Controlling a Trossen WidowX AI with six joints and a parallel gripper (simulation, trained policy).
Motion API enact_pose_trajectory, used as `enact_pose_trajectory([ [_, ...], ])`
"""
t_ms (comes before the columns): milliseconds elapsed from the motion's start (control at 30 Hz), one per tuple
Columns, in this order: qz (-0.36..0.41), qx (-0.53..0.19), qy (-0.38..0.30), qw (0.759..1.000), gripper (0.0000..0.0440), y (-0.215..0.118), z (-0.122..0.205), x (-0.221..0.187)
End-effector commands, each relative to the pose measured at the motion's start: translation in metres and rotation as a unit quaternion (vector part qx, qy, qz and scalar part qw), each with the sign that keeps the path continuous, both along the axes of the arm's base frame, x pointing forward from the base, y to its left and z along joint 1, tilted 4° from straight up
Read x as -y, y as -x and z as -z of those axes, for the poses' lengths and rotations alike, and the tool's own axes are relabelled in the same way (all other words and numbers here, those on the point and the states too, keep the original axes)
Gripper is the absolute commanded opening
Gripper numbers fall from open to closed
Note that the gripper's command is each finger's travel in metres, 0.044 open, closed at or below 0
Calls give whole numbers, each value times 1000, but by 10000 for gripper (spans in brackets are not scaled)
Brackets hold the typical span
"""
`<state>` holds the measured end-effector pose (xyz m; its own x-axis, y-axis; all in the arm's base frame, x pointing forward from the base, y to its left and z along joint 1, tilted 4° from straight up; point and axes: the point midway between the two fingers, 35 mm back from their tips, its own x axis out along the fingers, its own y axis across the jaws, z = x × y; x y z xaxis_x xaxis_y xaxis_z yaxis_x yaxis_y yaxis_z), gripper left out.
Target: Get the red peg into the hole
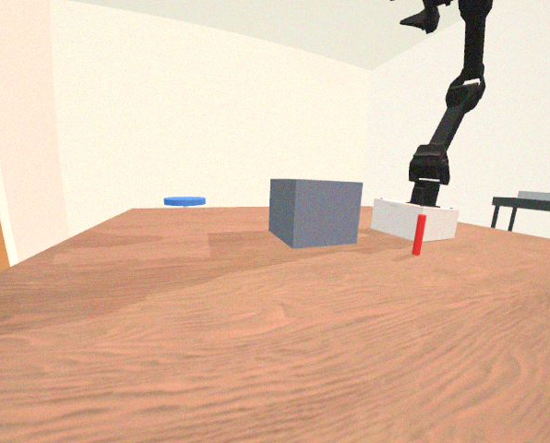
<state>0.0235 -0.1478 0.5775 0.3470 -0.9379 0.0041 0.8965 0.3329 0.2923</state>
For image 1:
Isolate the red peg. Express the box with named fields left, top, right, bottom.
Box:
left=412, top=214, right=426, bottom=255

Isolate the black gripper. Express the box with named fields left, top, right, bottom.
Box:
left=400, top=0, right=453, bottom=34

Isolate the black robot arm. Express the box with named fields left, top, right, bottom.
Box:
left=405, top=0, right=493, bottom=209

